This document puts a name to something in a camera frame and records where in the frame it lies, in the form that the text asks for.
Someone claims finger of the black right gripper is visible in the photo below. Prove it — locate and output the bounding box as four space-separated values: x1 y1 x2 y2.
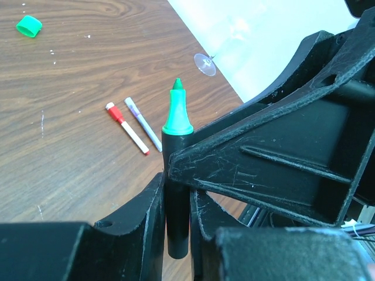
204 30 367 135
176 29 374 226

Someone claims green highlighter cap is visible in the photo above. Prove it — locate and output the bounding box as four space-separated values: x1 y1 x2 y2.
16 15 43 38

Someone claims black green highlighter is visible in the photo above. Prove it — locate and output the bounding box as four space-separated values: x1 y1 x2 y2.
162 78 194 259

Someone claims red pen cap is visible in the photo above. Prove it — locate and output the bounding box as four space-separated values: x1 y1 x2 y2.
105 102 125 124

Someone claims purple marker pen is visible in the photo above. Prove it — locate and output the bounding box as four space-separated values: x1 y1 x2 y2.
124 97 162 152

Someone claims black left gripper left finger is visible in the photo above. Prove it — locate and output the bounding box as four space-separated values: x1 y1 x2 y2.
1 173 165 280

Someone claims white red-tipped marker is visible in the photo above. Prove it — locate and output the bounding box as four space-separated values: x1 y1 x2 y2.
119 120 150 155

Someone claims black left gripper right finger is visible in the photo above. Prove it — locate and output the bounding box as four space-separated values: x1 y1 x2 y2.
190 191 372 280

